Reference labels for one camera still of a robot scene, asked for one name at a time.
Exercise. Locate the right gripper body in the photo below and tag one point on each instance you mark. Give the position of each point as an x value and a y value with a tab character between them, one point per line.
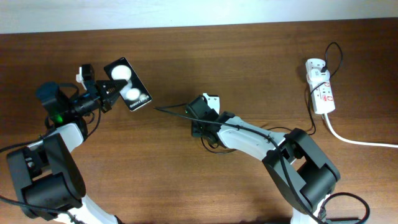
198	129

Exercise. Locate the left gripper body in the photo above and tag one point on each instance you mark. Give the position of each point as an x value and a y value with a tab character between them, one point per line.
90	101

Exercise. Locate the black smartphone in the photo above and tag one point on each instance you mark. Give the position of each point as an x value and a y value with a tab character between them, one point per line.
135	95

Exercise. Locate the white power strip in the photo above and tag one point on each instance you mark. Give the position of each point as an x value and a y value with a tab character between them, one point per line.
322	97

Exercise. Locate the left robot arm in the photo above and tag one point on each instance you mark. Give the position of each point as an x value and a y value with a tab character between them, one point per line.
45	177

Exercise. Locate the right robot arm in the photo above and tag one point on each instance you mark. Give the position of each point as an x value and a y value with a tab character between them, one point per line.
301	171

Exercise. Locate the white USB charger adapter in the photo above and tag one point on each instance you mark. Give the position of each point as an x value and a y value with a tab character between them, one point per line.
315	76

